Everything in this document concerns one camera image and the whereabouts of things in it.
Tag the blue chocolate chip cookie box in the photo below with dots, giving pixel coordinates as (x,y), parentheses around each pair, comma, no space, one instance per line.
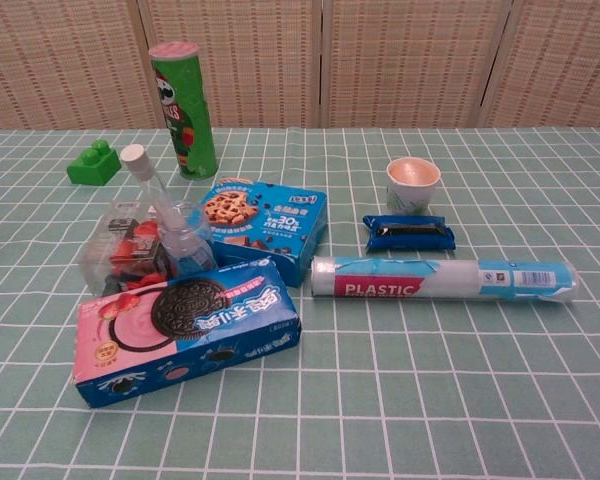
(280,225)

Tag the green Pringles chips can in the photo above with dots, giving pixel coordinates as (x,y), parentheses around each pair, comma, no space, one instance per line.
(190,125)

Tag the small metal can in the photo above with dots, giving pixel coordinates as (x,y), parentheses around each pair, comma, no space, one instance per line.
(192,250)

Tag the white paper cup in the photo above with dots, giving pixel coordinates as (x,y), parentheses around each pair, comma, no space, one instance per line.
(411,192)

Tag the bamboo folding screen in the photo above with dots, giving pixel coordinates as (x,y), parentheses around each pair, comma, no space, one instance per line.
(405,60)

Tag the green checked tablecloth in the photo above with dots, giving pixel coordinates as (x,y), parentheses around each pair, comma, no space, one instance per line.
(430,390)

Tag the clear box with red items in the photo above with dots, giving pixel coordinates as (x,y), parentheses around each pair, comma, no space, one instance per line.
(125,240)

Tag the blue Oreo snack pack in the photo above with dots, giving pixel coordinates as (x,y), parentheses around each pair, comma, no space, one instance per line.
(410,234)

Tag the green toy building block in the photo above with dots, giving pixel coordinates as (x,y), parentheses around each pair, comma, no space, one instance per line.
(94,167)

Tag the pink and blue Oreo box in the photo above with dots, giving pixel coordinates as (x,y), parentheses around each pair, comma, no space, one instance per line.
(190,330)

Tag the plastic wrap roll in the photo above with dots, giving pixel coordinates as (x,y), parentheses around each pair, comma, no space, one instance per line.
(445,280)

